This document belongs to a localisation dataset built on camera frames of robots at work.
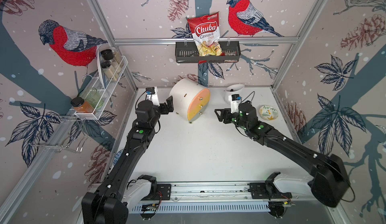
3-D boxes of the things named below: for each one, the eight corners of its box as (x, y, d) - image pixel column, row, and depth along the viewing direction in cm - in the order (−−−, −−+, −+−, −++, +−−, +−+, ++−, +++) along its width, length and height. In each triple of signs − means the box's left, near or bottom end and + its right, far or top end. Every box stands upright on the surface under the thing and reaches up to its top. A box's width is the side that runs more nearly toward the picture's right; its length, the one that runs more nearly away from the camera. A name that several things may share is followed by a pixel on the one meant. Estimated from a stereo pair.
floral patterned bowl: (257, 117, 105) (260, 113, 101) (259, 107, 111) (262, 103, 107) (274, 123, 102) (277, 118, 98) (275, 112, 108) (278, 108, 104)
